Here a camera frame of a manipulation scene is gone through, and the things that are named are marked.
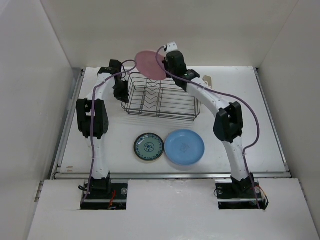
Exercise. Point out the blue plate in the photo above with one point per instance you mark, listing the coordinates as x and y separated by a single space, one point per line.
184 147

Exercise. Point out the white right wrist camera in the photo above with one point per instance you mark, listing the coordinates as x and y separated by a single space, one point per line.
170 47

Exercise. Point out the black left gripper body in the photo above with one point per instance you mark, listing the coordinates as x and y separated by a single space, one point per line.
121 90

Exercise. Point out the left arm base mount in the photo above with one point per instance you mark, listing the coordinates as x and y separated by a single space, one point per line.
115 199

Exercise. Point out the wire dish rack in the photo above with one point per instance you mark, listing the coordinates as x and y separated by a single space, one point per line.
159 99

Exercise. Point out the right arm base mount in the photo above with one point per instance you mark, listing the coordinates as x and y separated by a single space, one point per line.
229 199

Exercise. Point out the pink plate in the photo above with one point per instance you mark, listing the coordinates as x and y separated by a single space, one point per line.
149 64

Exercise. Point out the white cutlery holder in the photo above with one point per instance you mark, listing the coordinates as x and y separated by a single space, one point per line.
208 81

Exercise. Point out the teal patterned plate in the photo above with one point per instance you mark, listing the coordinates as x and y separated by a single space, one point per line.
149 147

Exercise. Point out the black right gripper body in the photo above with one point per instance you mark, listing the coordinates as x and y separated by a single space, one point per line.
165 61

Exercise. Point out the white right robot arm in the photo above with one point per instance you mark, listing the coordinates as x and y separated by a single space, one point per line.
228 118

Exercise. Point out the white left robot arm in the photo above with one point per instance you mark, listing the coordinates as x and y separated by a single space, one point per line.
93 121

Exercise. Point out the aluminium front rail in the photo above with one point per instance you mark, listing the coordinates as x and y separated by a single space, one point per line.
150 176

